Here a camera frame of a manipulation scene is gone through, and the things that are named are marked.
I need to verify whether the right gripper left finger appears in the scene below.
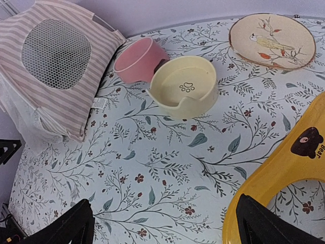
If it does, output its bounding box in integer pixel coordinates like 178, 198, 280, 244
21, 199, 94, 244

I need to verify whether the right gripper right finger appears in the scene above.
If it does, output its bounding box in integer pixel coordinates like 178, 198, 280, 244
236, 194, 324, 244

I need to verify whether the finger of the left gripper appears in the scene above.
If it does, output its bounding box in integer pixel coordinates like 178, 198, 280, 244
0, 139, 22, 165

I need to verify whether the yellow bowl stand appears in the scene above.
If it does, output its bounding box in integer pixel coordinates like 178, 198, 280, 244
222, 93, 324, 243

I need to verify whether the pink striped pet tent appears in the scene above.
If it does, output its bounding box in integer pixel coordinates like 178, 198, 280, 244
1, 1, 126, 155

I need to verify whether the cream pet bowl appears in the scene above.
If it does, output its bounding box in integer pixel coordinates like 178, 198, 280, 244
146, 56, 218, 119

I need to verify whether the pink pet bowl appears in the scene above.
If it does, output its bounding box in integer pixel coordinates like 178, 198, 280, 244
113, 37, 170, 83

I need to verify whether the floral table mat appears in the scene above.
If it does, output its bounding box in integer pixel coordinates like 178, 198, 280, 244
9, 18, 324, 243

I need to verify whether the beige bowl behind cushion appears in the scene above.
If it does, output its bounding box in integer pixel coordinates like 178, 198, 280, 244
229, 13, 316, 71

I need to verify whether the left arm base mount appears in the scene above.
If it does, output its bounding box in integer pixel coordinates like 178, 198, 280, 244
1, 203, 26, 243

